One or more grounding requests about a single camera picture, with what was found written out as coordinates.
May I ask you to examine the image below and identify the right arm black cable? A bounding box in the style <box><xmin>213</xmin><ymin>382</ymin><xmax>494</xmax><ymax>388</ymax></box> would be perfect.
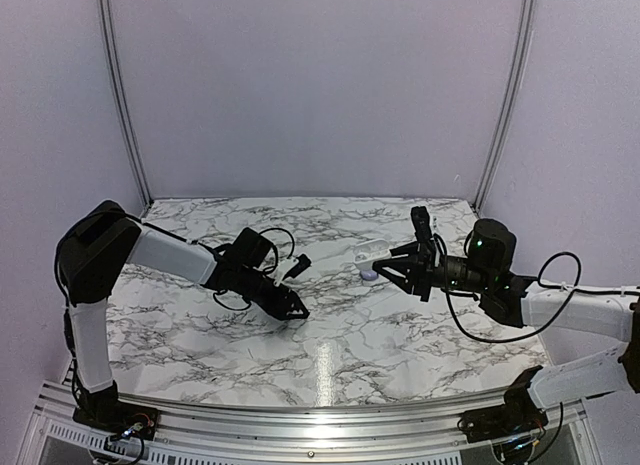
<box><xmin>429</xmin><ymin>234</ymin><xmax>640</xmax><ymax>343</ymax></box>

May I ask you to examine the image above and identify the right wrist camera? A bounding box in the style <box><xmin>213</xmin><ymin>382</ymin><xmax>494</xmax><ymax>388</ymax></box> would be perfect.
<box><xmin>410</xmin><ymin>206</ymin><xmax>433</xmax><ymax>244</ymax></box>

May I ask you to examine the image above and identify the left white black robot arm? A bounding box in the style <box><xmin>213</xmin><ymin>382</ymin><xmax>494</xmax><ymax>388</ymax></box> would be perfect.
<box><xmin>54</xmin><ymin>200</ymin><xmax>311</xmax><ymax>430</ymax></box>

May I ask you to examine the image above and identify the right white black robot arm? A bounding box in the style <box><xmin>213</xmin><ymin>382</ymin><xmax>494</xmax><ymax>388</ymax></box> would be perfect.
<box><xmin>372</xmin><ymin>208</ymin><xmax>639</xmax><ymax>433</ymax></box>

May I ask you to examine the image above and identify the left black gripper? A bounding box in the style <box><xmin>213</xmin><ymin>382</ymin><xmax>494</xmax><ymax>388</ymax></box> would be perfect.
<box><xmin>235</xmin><ymin>266</ymin><xmax>309</xmax><ymax>321</ymax></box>

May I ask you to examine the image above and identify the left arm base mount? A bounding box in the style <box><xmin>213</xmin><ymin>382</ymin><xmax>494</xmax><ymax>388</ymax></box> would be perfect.
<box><xmin>73</xmin><ymin>381</ymin><xmax>159</xmax><ymax>440</ymax></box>

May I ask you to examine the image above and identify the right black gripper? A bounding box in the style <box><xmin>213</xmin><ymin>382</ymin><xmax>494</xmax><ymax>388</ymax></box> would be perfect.
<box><xmin>374</xmin><ymin>241</ymin><xmax>494</xmax><ymax>302</ymax></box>

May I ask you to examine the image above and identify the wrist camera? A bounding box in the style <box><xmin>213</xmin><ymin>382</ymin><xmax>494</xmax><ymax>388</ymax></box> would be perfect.
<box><xmin>410</xmin><ymin>206</ymin><xmax>433</xmax><ymax>244</ymax></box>
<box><xmin>274</xmin><ymin>254</ymin><xmax>312</xmax><ymax>281</ymax></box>

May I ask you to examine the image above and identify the aluminium corner post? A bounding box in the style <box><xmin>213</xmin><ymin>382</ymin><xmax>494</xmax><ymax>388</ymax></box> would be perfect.
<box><xmin>472</xmin><ymin>0</ymin><xmax>537</xmax><ymax>213</ymax></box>
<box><xmin>97</xmin><ymin>0</ymin><xmax>154</xmax><ymax>210</ymax></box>

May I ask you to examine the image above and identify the left aluminium corner post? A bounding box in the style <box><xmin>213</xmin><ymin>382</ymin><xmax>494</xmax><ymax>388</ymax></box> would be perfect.
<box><xmin>97</xmin><ymin>0</ymin><xmax>154</xmax><ymax>210</ymax></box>

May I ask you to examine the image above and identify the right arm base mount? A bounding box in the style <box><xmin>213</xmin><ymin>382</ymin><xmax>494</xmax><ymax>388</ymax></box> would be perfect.
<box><xmin>457</xmin><ymin>366</ymin><xmax>548</xmax><ymax>443</ymax></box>

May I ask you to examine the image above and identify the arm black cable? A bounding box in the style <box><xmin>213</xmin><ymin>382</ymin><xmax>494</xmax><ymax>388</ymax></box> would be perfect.
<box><xmin>429</xmin><ymin>234</ymin><xmax>640</xmax><ymax>343</ymax></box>
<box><xmin>53</xmin><ymin>227</ymin><xmax>296</xmax><ymax>311</ymax></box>

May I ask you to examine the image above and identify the purple earbud charging case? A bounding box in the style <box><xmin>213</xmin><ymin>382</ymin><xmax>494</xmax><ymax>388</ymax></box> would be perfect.
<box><xmin>360</xmin><ymin>270</ymin><xmax>379</xmax><ymax>282</ymax></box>

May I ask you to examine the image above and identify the aluminium front rail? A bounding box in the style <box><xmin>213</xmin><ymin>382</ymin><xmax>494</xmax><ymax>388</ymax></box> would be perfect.
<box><xmin>29</xmin><ymin>384</ymin><xmax>586</xmax><ymax>465</ymax></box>

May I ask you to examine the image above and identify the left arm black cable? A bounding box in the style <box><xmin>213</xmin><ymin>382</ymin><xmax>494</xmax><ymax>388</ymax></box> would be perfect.
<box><xmin>53</xmin><ymin>227</ymin><xmax>296</xmax><ymax>311</ymax></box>

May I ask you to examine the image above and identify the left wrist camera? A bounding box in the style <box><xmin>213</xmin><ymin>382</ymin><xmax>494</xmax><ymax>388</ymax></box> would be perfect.
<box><xmin>274</xmin><ymin>254</ymin><xmax>312</xmax><ymax>281</ymax></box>

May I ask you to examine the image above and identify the right aluminium corner post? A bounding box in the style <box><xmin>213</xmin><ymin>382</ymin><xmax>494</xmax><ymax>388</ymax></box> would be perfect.
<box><xmin>472</xmin><ymin>0</ymin><xmax>537</xmax><ymax>213</ymax></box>

